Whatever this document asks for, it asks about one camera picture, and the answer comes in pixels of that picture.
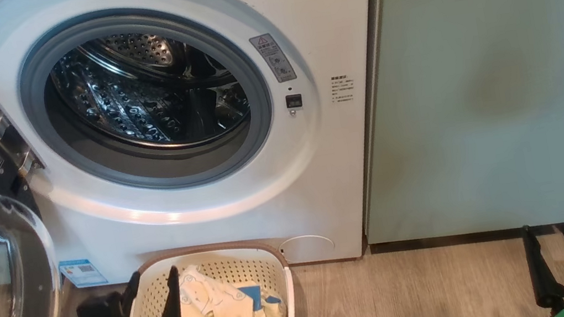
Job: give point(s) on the blue cloth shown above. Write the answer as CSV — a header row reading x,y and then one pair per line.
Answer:
x,y
251,295

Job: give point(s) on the cream perforated laundry basket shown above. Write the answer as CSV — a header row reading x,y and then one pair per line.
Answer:
x,y
231,267

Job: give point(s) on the white washing machine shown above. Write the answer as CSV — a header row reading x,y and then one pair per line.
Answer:
x,y
287,191

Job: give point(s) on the grey rubber door gasket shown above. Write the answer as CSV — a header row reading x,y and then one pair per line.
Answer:
x,y
252,146

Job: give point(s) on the metal door hinge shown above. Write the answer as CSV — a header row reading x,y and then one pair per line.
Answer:
x,y
8,138

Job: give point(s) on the black door latch socket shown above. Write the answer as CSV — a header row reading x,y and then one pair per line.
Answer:
x,y
294,101

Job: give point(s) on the blue energy label sticker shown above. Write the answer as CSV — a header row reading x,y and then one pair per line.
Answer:
x,y
82,272

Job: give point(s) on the dark cabinet baseboard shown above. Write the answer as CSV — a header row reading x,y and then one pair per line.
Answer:
x,y
440,241

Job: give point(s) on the round drain filter cover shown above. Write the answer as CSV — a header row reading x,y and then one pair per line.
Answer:
x,y
306,247

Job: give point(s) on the steel washer drum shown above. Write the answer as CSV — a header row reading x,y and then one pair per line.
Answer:
x,y
139,101

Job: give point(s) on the large pale green cabinet panel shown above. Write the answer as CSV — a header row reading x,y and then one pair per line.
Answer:
x,y
483,83

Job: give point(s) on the grey warning sticker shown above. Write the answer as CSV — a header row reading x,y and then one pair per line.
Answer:
x,y
272,58

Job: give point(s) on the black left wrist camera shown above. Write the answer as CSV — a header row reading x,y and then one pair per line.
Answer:
x,y
98,312

